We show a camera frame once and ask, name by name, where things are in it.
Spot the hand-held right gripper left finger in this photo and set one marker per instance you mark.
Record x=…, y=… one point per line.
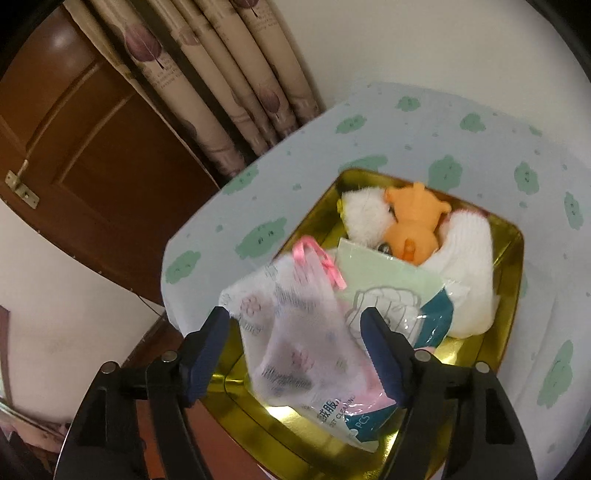
x=207, y=364

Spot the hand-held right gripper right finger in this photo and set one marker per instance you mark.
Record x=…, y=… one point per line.
x=383, y=360

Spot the green and pink wipes packet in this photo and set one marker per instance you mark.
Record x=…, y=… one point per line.
x=388, y=277

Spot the white knit hat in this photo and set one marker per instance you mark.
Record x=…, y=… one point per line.
x=466, y=258

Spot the orange plush toy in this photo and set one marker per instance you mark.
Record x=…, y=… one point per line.
x=411, y=226

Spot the white fluffy plush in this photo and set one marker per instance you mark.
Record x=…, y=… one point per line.
x=364, y=217

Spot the red tin box gold interior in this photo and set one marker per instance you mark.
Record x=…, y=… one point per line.
x=505, y=258

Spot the brown wooden door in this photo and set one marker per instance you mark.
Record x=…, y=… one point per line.
x=92, y=161

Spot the white cloud-print tablecloth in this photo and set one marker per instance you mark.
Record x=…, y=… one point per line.
x=461, y=124

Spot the beige leaf print curtain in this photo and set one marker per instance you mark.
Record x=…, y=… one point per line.
x=207, y=69

